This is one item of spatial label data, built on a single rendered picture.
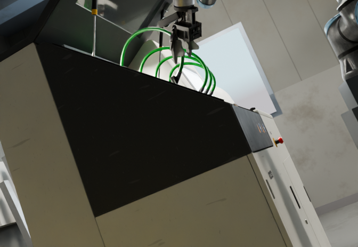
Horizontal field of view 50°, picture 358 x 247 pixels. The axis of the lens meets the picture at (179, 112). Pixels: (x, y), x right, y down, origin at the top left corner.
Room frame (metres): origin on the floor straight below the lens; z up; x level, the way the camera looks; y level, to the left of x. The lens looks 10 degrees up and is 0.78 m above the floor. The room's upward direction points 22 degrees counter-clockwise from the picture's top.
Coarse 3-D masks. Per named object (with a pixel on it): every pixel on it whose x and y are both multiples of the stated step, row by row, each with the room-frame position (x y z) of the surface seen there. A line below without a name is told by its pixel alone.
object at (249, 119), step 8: (240, 112) 1.26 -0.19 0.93; (248, 112) 1.45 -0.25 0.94; (240, 120) 1.19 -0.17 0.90; (248, 120) 1.36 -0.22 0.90; (256, 120) 1.58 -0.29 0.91; (248, 128) 1.28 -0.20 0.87; (256, 128) 1.47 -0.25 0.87; (248, 136) 1.21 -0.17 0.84; (256, 136) 1.38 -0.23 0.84; (264, 136) 1.61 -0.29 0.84; (256, 144) 1.30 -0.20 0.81; (264, 144) 1.50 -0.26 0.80
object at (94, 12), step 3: (93, 0) 1.25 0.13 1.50; (96, 0) 1.26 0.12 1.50; (93, 3) 1.25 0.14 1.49; (96, 3) 1.26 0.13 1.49; (93, 6) 1.26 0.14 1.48; (96, 6) 1.26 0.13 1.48; (93, 9) 1.26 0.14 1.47; (96, 9) 1.26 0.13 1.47; (93, 12) 1.26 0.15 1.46; (96, 12) 1.26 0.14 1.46; (93, 15) 1.27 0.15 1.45; (93, 18) 1.27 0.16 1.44; (93, 21) 1.27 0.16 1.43; (93, 24) 1.27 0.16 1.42; (93, 27) 1.27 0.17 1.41; (93, 30) 1.27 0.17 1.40; (93, 33) 1.28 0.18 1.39; (93, 36) 1.28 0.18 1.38; (93, 39) 1.28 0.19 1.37; (93, 42) 1.28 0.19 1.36; (93, 45) 1.28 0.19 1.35; (93, 48) 1.29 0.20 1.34; (93, 51) 1.29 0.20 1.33; (93, 54) 1.29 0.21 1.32
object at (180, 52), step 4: (176, 40) 1.31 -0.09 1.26; (180, 40) 1.31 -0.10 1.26; (176, 44) 1.32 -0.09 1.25; (180, 44) 1.31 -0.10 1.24; (176, 48) 1.32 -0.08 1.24; (180, 48) 1.32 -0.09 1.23; (172, 52) 1.33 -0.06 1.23; (176, 52) 1.33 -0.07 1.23; (180, 52) 1.32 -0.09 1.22; (184, 52) 1.31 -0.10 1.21; (172, 56) 1.35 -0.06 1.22; (176, 56) 1.34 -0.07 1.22; (180, 56) 1.33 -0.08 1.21; (176, 60) 1.36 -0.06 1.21
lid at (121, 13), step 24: (72, 0) 1.30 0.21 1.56; (120, 0) 1.55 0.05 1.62; (144, 0) 1.70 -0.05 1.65; (168, 0) 1.84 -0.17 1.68; (48, 24) 1.28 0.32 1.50; (72, 24) 1.39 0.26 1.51; (96, 24) 1.51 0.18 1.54; (120, 24) 1.67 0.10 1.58; (144, 24) 1.84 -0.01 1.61; (96, 48) 1.62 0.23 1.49; (120, 48) 1.78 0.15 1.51
